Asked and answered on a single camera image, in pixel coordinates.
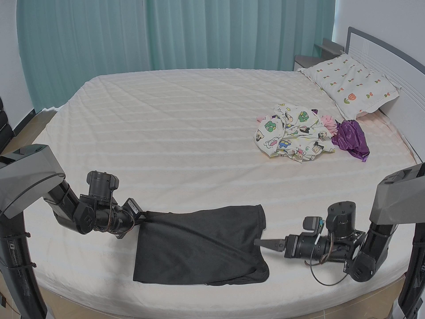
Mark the white printed pyjama top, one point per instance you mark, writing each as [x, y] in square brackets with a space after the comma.
[289, 135]

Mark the pink garment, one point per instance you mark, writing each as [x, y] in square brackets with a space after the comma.
[329, 122]

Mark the white printed pillow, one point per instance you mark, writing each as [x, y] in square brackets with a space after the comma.
[348, 81]

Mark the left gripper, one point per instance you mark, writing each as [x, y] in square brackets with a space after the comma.
[124, 218]

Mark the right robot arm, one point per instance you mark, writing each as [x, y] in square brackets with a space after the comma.
[395, 204]

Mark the dark grey chest of drawers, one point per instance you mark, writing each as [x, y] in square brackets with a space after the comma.
[6, 125]

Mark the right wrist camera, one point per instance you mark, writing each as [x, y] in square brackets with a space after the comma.
[312, 225]

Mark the grey bedside table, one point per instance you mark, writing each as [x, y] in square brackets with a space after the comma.
[307, 60]

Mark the blue-green curtain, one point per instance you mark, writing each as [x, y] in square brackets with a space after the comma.
[239, 22]
[86, 28]

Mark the bed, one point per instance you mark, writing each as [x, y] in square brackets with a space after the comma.
[166, 145]

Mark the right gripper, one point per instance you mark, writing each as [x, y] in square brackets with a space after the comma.
[305, 247]

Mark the black T-shirt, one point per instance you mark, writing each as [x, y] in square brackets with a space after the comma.
[199, 244]

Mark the purple garment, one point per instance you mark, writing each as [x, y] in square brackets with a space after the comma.
[352, 138]

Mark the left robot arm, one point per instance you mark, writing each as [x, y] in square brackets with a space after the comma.
[33, 178]

